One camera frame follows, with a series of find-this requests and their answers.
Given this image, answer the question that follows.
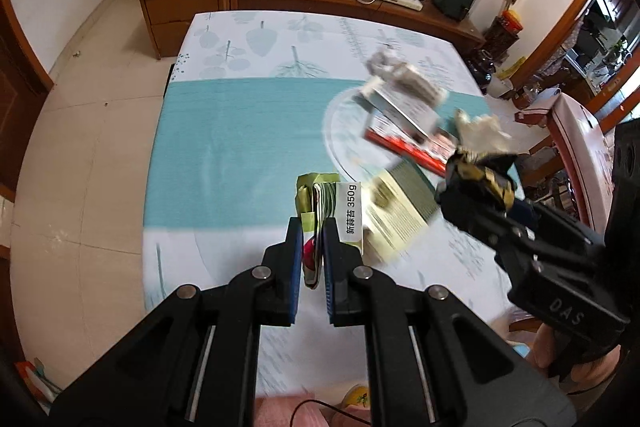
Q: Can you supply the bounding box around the wooden sideboard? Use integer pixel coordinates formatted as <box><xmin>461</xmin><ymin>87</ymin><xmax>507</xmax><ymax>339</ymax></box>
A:
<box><xmin>138</xmin><ymin>0</ymin><xmax>484</xmax><ymax>57</ymax></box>

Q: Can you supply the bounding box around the checkered paper cup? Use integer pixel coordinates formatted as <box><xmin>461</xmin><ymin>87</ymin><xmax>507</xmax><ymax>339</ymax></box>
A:
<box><xmin>390</xmin><ymin>63</ymin><xmax>448</xmax><ymax>108</ymax></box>

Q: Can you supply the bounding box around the red white chocolate box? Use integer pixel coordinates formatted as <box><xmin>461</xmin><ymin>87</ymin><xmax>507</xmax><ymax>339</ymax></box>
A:
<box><xmin>364</xmin><ymin>110</ymin><xmax>458</xmax><ymax>178</ymax></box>

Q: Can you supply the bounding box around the green and cream box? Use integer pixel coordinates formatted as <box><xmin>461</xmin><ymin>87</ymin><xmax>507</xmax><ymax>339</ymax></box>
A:
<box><xmin>363</xmin><ymin>157</ymin><xmax>438</xmax><ymax>263</ymax></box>

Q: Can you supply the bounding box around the white printed leaflet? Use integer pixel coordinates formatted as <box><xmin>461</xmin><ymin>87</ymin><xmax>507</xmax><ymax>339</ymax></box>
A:
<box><xmin>359</xmin><ymin>76</ymin><xmax>439</xmax><ymax>142</ymax></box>

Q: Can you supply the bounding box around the crumpled beige tissue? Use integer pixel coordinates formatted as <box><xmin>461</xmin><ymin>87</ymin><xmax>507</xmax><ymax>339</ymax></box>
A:
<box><xmin>454</xmin><ymin>108</ymin><xmax>513</xmax><ymax>153</ymax></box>

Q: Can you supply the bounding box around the green white snack packet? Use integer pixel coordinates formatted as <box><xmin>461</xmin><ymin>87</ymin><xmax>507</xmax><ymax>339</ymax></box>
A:
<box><xmin>295</xmin><ymin>172</ymin><xmax>363</xmax><ymax>289</ymax></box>

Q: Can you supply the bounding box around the black yellow wrapper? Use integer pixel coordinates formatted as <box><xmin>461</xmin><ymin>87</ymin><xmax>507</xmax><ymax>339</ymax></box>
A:
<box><xmin>457</xmin><ymin>148</ymin><xmax>518</xmax><ymax>212</ymax></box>

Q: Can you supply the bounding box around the wooden door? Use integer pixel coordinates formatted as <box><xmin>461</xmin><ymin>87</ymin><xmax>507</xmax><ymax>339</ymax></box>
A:
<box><xmin>0</xmin><ymin>0</ymin><xmax>53</xmax><ymax>202</ymax></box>

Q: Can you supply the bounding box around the crumpled white paper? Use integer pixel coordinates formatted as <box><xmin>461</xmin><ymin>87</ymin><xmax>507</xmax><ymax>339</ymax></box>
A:
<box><xmin>366</xmin><ymin>46</ymin><xmax>402</xmax><ymax>79</ymax></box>

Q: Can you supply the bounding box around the right hand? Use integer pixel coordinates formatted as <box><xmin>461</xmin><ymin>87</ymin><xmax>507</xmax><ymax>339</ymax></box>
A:
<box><xmin>526</xmin><ymin>324</ymin><xmax>620</xmax><ymax>392</ymax></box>

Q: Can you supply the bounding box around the leaf pattern tablecloth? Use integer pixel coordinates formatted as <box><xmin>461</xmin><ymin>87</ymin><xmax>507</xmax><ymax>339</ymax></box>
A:
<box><xmin>142</xmin><ymin>11</ymin><xmax>511</xmax><ymax>395</ymax></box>

